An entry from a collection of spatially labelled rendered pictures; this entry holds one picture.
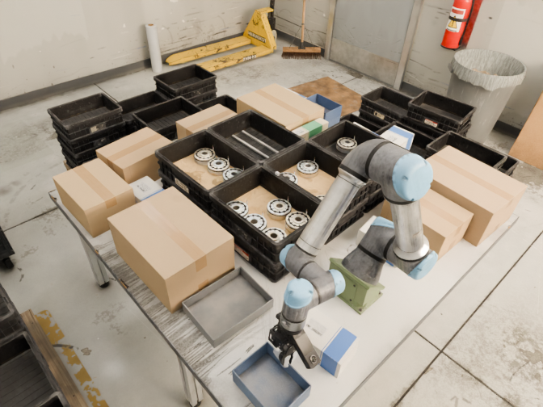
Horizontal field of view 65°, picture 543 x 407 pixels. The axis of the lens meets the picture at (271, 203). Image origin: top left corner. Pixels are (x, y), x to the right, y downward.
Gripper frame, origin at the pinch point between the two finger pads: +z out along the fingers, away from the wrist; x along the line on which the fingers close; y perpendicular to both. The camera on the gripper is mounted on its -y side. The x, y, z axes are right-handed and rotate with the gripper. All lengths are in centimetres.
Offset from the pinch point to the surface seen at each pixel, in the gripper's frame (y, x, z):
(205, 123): 125, -54, -15
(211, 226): 55, -9, -14
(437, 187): 15, -102, -20
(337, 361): -9.9, -11.6, -3.5
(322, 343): -2.5, -12.3, -3.5
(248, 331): 20.7, -1.1, 6.5
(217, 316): 32.6, 3.7, 6.6
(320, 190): 50, -64, -13
